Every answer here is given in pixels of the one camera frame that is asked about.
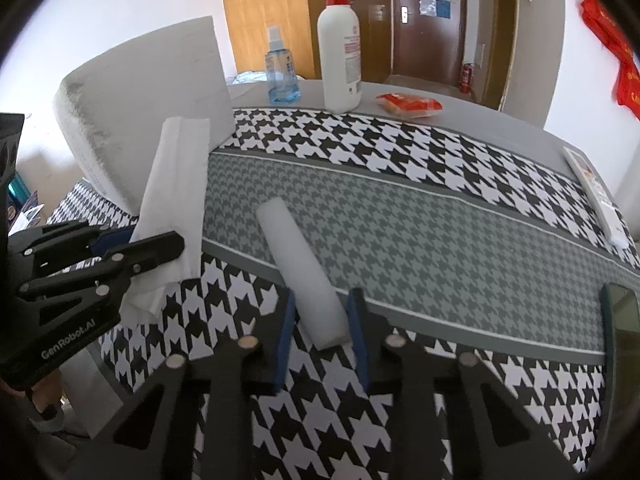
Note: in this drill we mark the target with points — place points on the black phone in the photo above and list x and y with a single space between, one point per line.
622 350

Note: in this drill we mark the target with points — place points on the white tissue paper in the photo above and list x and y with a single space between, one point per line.
175 185

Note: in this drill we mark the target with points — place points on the white foam box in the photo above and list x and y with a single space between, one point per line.
150 85

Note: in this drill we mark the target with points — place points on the person's left forearm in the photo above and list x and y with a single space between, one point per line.
45 452

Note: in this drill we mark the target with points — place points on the red fire extinguisher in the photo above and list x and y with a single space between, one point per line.
465 80

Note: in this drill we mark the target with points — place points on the white remote control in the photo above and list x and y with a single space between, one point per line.
597 195

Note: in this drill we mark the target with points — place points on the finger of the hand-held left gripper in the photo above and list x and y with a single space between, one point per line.
117 241
150 252

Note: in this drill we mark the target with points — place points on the teal box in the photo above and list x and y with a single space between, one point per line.
22 192

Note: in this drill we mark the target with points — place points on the white foam roll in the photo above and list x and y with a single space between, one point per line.
300 270

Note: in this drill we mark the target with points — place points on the wooden side door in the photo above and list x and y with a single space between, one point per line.
500 35

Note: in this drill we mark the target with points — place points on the person's left hand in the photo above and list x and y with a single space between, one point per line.
46 397

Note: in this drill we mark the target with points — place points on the light blue bedding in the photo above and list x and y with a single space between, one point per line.
250 77

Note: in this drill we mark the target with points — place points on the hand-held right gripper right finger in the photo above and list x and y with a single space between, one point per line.
361 345

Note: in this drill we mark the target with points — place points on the blue spray bottle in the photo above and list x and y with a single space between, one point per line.
282 72

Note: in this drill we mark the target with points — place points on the wooden wardrobe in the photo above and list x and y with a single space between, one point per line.
265 0

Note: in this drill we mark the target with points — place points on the white red-pump bottle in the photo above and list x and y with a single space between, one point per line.
340 55

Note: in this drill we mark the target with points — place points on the red snack packet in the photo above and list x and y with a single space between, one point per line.
407 105

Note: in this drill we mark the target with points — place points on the dark brown door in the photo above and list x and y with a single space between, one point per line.
427 40

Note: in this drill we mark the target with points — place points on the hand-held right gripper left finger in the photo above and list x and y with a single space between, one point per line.
285 345

